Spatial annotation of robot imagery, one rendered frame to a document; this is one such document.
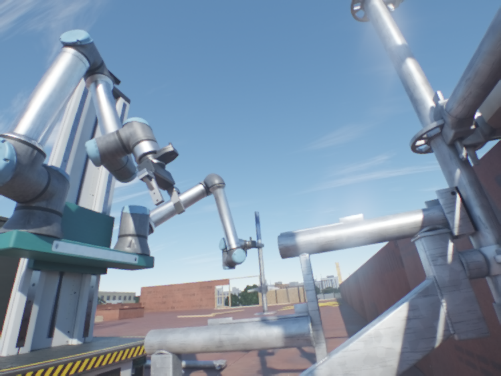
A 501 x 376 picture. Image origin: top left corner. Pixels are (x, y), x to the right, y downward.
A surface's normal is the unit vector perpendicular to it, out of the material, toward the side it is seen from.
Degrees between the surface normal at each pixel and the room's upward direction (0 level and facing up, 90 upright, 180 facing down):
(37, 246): 90
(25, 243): 90
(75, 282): 90
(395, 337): 90
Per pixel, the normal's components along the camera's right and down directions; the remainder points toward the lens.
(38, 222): 0.64, -0.63
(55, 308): 0.94, -0.21
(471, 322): -0.29, -0.37
